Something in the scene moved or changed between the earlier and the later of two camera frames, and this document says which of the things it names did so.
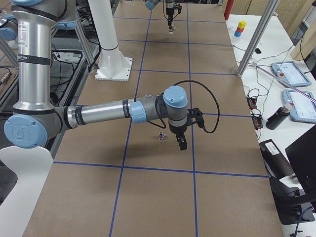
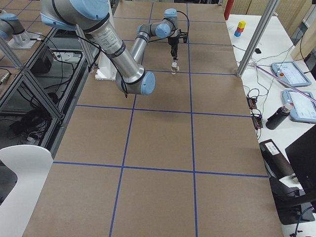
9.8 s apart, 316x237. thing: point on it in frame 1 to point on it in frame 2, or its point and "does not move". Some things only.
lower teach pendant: [304, 109] does not move
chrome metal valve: [161, 136] to [174, 69]
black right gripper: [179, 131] to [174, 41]
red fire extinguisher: [228, 9] does not move
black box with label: [278, 166] does not move
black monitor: [301, 154] does not move
